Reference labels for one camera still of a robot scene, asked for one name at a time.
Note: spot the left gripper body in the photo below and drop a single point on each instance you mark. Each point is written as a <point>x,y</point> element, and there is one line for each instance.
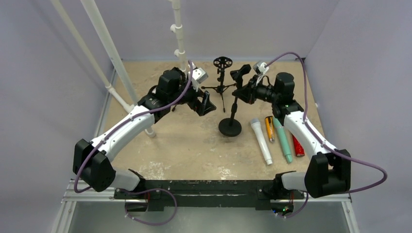
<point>191,99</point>

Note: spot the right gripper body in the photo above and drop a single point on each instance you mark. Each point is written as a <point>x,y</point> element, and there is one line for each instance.
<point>250,93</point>

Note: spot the black round-base mic stand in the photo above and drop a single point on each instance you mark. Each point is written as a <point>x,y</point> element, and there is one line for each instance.
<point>230,126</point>

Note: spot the white microphone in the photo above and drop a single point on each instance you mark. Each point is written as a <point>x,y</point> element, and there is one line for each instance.
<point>256,126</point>

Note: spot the yellow utility knife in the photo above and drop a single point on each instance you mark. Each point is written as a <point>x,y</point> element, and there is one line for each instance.
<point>270,128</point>

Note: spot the teal toy microphone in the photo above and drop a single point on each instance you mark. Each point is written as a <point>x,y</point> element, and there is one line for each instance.
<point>283,140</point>

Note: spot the red glitter microphone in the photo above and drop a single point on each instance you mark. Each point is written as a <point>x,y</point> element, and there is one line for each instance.
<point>299,151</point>

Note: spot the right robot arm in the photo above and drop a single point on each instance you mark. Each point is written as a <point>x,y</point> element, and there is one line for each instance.
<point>329,170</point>

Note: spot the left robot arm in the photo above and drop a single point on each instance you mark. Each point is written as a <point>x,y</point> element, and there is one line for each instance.
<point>92,159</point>

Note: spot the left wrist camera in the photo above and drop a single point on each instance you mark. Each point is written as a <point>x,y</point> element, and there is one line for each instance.
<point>197,77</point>

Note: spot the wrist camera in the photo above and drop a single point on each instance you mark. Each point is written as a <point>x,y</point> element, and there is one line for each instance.
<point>260,68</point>
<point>197,77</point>

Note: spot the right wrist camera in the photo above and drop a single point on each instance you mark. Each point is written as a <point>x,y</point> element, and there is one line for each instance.
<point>260,68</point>

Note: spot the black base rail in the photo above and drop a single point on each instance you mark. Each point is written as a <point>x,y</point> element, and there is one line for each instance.
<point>257,194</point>

